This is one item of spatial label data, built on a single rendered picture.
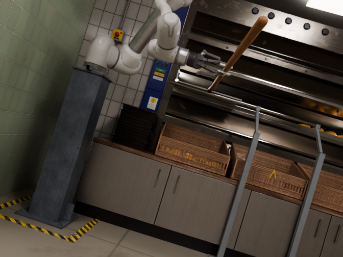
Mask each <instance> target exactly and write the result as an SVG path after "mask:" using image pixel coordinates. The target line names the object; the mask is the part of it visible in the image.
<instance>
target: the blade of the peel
mask: <svg viewBox="0 0 343 257"><path fill-rule="evenodd" d="M178 82H181V83H184V84H188V85H191V86H194V87H197V88H201V89H204V90H208V89H205V88H202V87H199V86H195V85H192V84H189V83H186V82H182V81H179V80H178ZM177 88H181V89H184V90H187V91H190V92H194V93H197V94H200V95H203V96H207V97H211V98H214V99H217V100H220V101H224V102H227V103H230V104H233V105H237V104H236V103H234V102H230V101H227V100H224V99H221V98H217V97H214V96H211V95H207V94H204V93H200V92H197V91H194V90H191V89H187V88H184V87H181V86H177ZM212 92H214V93H217V94H220V95H224V96H227V97H230V98H234V99H237V100H241V101H242V99H239V98H235V97H232V96H228V95H225V94H222V93H218V92H215V91H212Z"/></svg>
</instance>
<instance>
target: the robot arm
mask: <svg viewBox="0 0 343 257"><path fill-rule="evenodd" d="M192 1H193V0H155V4H156V8H155V9H154V10H153V12H152V13H151V14H150V16H149V17H148V18H147V20H146V21H145V23H144V24H143V25H142V27H141V28H140V29H139V31H138V32H137V33H136V35H135V36H134V38H133V39H132V40H131V42H130V43H126V44H124V45H123V46H121V47H120V48H117V47H116V46H115V42H114V40H113V39H112V37H110V36H108V35H105V34H98V35H96V36H95V37H94V38H93V40H92V41H91V43H90V45H89V48H88V50H87V54H86V58H85V62H84V64H83V66H79V65H77V67H78V68H82V69H85V70H89V71H92V72H95V73H99V74H102V75H104V76H106V70H107V68H110V69H112V70H113V71H116V72H118V73H121V74H124V75H136V74H137V73H139V72H140V70H141V67H142V62H141V58H142V54H141V52H142V50H143V49H144V48H145V47H146V45H147V44H148V43H149V45H148V54H149V55H150V56H152V57H153V58H155V59H157V60H160V61H163V62H167V63H175V64H178V65H182V66H185V64H186V66H189V67H193V68H194V69H196V74H203V75H207V76H212V77H215V75H216V74H218V75H221V76H222V75H223V74H224V75H227V76H230V75H231V74H230V73H227V72H223V71H220V70H218V71H216V70H214V69H212V68H210V67H208V66H206V65H204V63H205V62H208V63H215V64H219V66H222V67H224V66H225V65H226V63H225V62H222V61H221V58H220V57H218V56H216V55H213V54H211V53H208V52H207V51H205V50H203V52H202V53H201V54H197V53H194V52H189V50H188V49H186V48H182V47H179V46H178V45H177V43H178V40H179V37H180V30H181V22H180V19H179V17H178V15H177V14H175V13H173V12H172V11H176V10H177V9H179V8H181V7H187V6H189V5H190V4H191V3H192ZM156 33H157V39H153V40H151V39H152V37H153V36H154V35H155V34H156ZM203 55H207V56H209V57H211V58H214V59H216V60H211V59H206V58H204V56H203ZM200 68H203V69H206V70H208V71H210V72H213V73H208V72H204V71H200V70H198V69H200ZM106 77H107V76H106ZM107 78H109V77H107Z"/></svg>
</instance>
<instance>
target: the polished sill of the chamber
mask: <svg viewBox="0 0 343 257"><path fill-rule="evenodd" d="M172 91H175V92H179V93H182V94H185V95H189V96H192V97H195V98H198V99H202V100H205V101H208V102H211V103H214V104H217V105H221V106H224V107H227V108H230V109H234V110H238V111H241V112H244V113H247V114H251V115H254V116H255V113H256V111H253V110H249V109H246V108H243V107H239V106H236V105H233V104H230V103H227V102H224V101H220V100H217V99H214V98H211V97H207V96H203V95H200V94H197V93H194V92H190V91H187V90H184V89H181V88H177V87H173V90H172ZM259 117H260V118H264V119H267V120H270V121H274V122H277V123H280V124H283V125H287V126H290V127H294V128H296V129H300V130H303V131H306V132H309V133H313V134H315V129H312V128H309V127H305V126H302V125H299V124H296V123H292V122H289V121H286V120H283V119H279V118H276V117H273V116H269V115H266V114H262V113H259ZM319 133H320V136H323V137H326V138H329V139H332V140H336V141H339V142H342V143H343V138H341V137H338V136H335V135H332V134H328V133H325V132H321V131H319Z"/></svg>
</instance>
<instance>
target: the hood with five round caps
mask: <svg viewBox="0 0 343 257"><path fill-rule="evenodd" d="M197 13H201V14H204V15H207V16H211V17H214V18H217V19H221V20H224V21H227V22H231V23H234V24H237V25H241V26H243V27H247V28H250V29H251V28H252V26H253V25H254V23H255V22H256V20H257V19H258V18H259V17H260V16H266V17H267V18H268V23H267V25H266V26H265V27H264V28H263V30H262V32H264V33H267V34H270V35H274V36H277V37H280V38H284V39H287V40H290V41H294V42H297V43H300V44H304V45H308V46H311V47H314V48H318V49H321V50H324V51H327V52H330V53H334V54H337V55H340V56H343V30H340V29H336V28H333V27H330V26H327V25H324V24H320V23H317V22H314V21H310V20H307V19H303V18H300V17H296V16H293V15H290V14H286V13H283V12H280V11H276V10H273V9H270V8H266V7H263V6H260V5H256V4H253V3H249V2H246V1H242V0H200V2H199V6H198V9H197Z"/></svg>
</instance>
